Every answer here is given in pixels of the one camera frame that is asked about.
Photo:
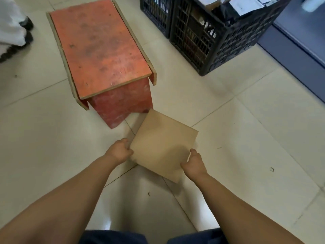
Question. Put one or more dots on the person's left hand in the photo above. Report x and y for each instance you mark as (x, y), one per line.
(117, 151)

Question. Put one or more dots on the person's right hand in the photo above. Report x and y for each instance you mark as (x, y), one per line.
(194, 165)

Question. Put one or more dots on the person's right thumb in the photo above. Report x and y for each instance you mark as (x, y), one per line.
(194, 153)

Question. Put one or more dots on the person's left thumb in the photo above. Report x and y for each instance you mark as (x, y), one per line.
(129, 152)

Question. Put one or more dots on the brown cardboard sheet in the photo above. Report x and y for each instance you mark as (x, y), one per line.
(163, 144)

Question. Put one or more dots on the person's left forearm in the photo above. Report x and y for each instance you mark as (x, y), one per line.
(55, 200)

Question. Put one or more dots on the person's right forearm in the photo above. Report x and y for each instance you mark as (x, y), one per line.
(243, 213)

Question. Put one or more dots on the person's dark blue trousers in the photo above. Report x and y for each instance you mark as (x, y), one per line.
(152, 236)

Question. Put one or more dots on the red wooden stool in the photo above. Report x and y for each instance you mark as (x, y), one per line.
(101, 58)

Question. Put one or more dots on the large black plastic crate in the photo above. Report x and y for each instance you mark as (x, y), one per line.
(223, 35)

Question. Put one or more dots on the small black plastic crate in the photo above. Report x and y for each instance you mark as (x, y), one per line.
(156, 13)

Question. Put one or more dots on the grey cabinet base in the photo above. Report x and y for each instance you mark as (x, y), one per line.
(297, 48)

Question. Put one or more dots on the black plastic parcel bag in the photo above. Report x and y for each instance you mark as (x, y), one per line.
(236, 10)

